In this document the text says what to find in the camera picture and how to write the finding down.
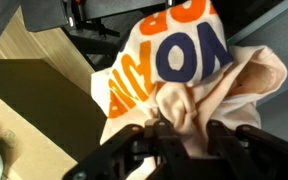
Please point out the large cardboard box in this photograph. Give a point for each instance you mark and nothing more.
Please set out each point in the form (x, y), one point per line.
(47, 123)

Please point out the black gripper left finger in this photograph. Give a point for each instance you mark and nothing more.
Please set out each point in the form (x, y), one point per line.
(162, 142)

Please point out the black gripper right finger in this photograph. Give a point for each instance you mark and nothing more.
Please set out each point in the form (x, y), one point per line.
(222, 143)

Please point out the peach printed t-shirt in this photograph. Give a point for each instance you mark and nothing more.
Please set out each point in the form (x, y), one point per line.
(176, 63)

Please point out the grey foreground chair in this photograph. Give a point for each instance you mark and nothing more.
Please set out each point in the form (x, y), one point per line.
(271, 29)

